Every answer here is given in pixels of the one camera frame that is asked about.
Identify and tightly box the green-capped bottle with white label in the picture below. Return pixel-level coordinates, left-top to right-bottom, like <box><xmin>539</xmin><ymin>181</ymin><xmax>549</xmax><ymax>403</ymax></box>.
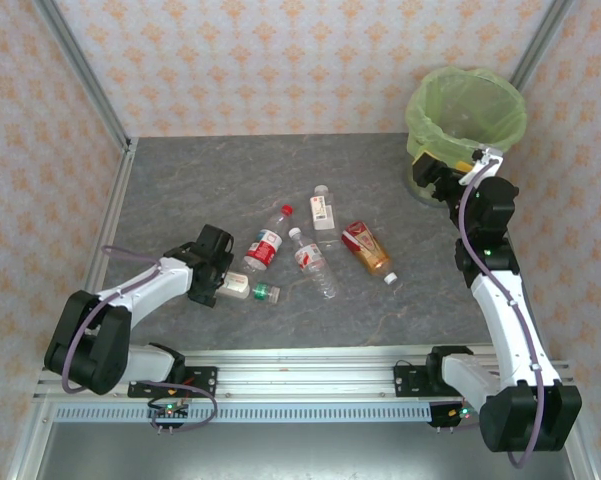
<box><xmin>214</xmin><ymin>269</ymin><xmax>282</xmax><ymax>305</ymax></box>

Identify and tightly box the green-lined trash bin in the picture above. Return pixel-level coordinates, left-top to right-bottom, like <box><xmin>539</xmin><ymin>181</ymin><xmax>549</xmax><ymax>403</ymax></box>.
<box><xmin>404</xmin><ymin>66</ymin><xmax>528</xmax><ymax>169</ymax></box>

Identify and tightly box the black mount plate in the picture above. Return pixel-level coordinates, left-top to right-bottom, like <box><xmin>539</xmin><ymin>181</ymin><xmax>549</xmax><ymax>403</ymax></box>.
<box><xmin>393</xmin><ymin>363</ymin><xmax>432</xmax><ymax>399</ymax></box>
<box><xmin>128</xmin><ymin>366</ymin><xmax>219</xmax><ymax>399</ymax></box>

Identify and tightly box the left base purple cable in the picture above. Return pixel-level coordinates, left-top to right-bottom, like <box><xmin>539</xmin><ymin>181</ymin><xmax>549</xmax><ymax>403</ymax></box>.
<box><xmin>147</xmin><ymin>382</ymin><xmax>219</xmax><ymax>432</ymax></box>

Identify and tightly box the red-capped bottle with red label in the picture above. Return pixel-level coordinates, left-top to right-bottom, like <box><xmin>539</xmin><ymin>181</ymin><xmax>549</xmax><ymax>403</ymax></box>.
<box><xmin>239</xmin><ymin>203</ymin><xmax>295</xmax><ymax>275</ymax></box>

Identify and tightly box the right black mount plate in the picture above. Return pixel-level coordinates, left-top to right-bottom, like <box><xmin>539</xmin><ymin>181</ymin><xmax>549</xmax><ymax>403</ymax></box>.
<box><xmin>393</xmin><ymin>363</ymin><xmax>432</xmax><ymax>399</ymax></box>

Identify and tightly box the flat bottle with white label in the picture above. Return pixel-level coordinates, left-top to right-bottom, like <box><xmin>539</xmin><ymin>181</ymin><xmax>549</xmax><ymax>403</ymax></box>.
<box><xmin>308</xmin><ymin>184</ymin><xmax>342</xmax><ymax>250</ymax></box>

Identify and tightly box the left circuit board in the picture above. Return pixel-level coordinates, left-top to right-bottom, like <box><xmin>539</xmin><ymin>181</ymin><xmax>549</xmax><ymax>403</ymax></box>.
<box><xmin>147</xmin><ymin>402</ymin><xmax>190</xmax><ymax>422</ymax></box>

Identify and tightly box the aluminium frame post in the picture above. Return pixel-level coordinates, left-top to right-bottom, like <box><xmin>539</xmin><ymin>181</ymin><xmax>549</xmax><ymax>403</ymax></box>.
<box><xmin>32</xmin><ymin>0</ymin><xmax>134</xmax><ymax>151</ymax></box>
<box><xmin>509</xmin><ymin>0</ymin><xmax>574</xmax><ymax>91</ymax></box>

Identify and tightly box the grey metal sheet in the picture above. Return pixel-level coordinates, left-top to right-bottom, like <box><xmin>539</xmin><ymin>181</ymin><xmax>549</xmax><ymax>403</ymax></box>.
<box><xmin>34</xmin><ymin>422</ymin><xmax>576</xmax><ymax>480</ymax></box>

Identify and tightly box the slotted grey cable duct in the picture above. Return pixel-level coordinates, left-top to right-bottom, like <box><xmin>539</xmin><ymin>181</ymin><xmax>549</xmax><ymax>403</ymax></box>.
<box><xmin>53</xmin><ymin>403</ymin><xmax>434</xmax><ymax>424</ymax></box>

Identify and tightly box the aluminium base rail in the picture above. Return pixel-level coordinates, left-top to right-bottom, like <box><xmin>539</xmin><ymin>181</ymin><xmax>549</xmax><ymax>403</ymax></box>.
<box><xmin>32</xmin><ymin>344</ymin><xmax>581</xmax><ymax>404</ymax></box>

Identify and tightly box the left black mount plate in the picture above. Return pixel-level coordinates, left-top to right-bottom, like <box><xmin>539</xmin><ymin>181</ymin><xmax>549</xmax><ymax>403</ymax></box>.
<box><xmin>128</xmin><ymin>366</ymin><xmax>219</xmax><ymax>399</ymax></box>

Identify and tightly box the amber tea bottle red label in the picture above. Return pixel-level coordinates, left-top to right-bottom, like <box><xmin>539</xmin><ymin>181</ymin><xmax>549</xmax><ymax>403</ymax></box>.
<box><xmin>340</xmin><ymin>220</ymin><xmax>399</xmax><ymax>286</ymax></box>

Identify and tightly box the aluminium table side rail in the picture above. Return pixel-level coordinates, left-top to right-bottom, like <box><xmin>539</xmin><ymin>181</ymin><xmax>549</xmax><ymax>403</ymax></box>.
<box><xmin>82</xmin><ymin>137</ymin><xmax>139</xmax><ymax>296</ymax></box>

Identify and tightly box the ribbed white-capped clear bottle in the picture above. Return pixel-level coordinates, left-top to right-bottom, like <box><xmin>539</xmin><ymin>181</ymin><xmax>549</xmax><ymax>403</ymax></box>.
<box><xmin>287</xmin><ymin>226</ymin><xmax>340</xmax><ymax>301</ymax></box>

